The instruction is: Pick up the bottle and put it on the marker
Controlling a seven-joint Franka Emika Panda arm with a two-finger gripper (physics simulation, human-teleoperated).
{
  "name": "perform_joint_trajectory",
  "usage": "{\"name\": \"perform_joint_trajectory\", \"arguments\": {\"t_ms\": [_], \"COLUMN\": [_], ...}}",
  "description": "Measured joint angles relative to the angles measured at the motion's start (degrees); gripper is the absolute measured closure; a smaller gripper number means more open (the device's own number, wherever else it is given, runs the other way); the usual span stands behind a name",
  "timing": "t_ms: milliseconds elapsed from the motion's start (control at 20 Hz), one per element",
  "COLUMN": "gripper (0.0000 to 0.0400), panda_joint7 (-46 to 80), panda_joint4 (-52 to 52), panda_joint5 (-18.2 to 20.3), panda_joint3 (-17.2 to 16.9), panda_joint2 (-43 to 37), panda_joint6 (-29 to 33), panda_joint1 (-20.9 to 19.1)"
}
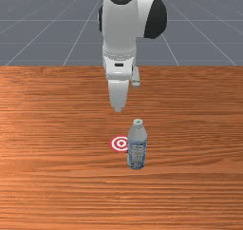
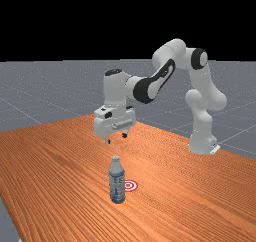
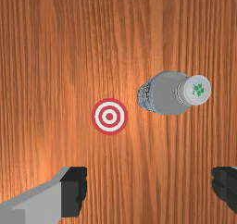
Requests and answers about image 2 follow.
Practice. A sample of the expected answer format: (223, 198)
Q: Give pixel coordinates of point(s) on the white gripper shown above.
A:
(113, 121)

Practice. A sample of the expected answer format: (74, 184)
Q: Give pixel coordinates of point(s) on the clear plastic bottle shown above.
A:
(117, 182)

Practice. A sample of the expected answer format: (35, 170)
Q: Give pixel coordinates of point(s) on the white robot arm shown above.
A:
(200, 86)

